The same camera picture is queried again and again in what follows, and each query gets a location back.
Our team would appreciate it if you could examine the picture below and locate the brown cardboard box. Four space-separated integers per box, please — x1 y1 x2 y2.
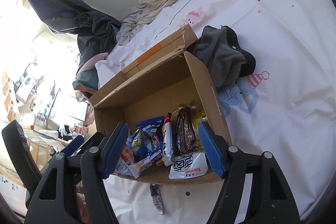
89 23 232 185

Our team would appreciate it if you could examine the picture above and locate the black plastic bag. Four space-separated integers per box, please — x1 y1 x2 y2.
28 0 121 75

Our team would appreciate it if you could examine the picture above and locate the yellow snack packet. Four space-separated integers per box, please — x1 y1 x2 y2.
191 108 207 152

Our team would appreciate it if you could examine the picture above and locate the grey crumpled cloth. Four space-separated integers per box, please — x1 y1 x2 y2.
187 26 256 91

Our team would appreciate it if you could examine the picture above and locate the blue white wafer packet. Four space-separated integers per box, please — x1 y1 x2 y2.
150 184 164 215

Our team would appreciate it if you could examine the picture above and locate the blue chips bag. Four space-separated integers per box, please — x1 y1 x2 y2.
132 116 165 158

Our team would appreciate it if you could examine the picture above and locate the wooden chair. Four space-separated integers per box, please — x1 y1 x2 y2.
24 129 51 170

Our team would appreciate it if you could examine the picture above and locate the white red long packet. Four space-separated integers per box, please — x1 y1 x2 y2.
162 113 174 166

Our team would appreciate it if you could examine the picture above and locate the teal orange pillow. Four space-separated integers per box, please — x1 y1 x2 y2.
72 68 98 95

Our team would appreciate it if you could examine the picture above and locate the white printed bed sheet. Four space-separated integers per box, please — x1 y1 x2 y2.
96 0 335 223

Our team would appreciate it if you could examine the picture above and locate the white Tiantan snack packet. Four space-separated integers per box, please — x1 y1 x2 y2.
169 152 208 180

